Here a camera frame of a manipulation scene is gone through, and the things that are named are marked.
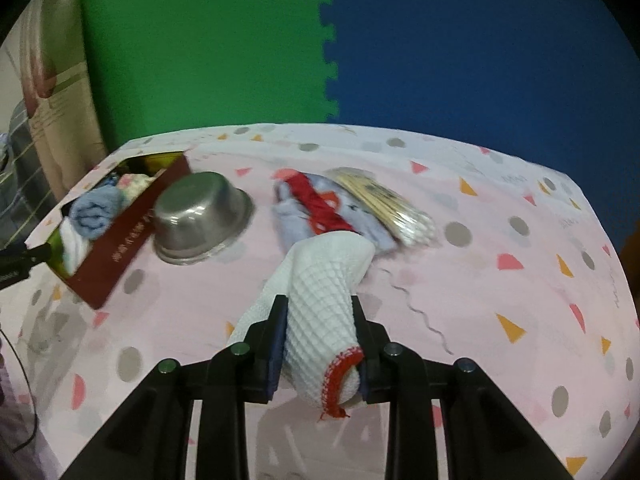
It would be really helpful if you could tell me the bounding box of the white fluffy towel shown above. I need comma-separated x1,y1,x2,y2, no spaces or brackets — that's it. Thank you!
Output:
58,218,91,275

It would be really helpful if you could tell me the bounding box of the light blue fuzzy towel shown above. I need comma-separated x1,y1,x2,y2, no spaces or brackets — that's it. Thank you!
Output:
68,185,125,240

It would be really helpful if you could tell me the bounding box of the white knit glove red cuff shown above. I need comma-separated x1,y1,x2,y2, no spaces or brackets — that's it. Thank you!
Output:
228,231,375,418

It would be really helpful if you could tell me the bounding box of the pastel patterned cloth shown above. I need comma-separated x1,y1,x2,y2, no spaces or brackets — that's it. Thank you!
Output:
116,174,154,203

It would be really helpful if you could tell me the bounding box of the clear bag of cotton swabs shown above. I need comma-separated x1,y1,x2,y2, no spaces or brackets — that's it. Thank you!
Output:
326,167,437,247

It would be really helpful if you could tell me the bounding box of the red and light blue satin cloth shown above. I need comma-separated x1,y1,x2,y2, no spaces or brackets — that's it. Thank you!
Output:
272,171,398,255

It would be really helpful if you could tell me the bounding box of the gold and red tin box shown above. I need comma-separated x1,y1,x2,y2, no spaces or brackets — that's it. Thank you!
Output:
47,152,191,310

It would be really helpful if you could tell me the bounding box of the stainless steel bowl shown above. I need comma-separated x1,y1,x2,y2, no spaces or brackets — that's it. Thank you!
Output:
153,171,255,266

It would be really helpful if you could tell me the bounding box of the pink patterned tablecloth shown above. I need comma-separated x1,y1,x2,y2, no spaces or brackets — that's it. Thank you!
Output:
1,125,639,479

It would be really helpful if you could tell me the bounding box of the green foam mat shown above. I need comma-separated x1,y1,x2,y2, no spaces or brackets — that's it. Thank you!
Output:
81,0,338,148

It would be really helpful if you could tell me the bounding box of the blue foam mat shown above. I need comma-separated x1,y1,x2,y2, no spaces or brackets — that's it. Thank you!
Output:
320,0,639,247

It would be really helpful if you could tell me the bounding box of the black cable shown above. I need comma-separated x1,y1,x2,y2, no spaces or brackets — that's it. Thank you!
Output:
0,326,39,453

